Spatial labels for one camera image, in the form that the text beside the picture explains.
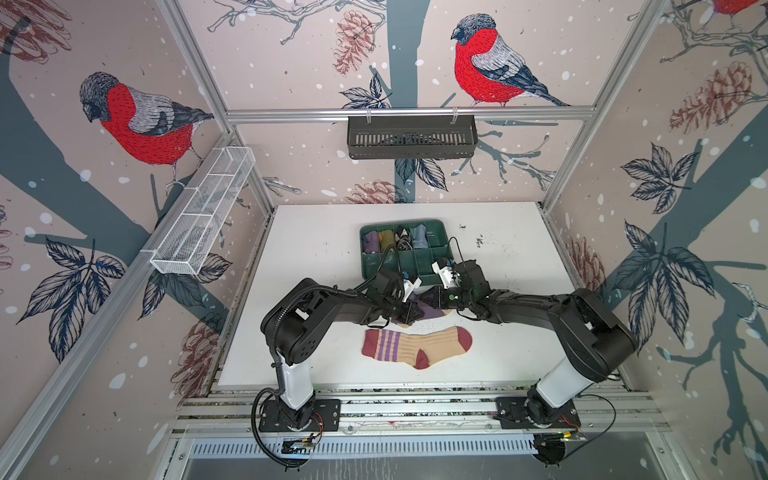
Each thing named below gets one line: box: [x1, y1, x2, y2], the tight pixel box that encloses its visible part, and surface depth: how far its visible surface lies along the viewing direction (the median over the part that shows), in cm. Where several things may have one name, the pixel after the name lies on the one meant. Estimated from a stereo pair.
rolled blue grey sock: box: [412, 224, 429, 249], surface depth 106 cm
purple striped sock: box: [391, 292, 446, 325], surface depth 90 cm
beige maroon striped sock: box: [362, 326, 473, 370], surface depth 86 cm
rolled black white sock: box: [395, 228, 413, 251], surface depth 103 cm
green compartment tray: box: [360, 219, 454, 286], surface depth 105 cm
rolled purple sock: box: [363, 231, 380, 253], surface depth 105 cm
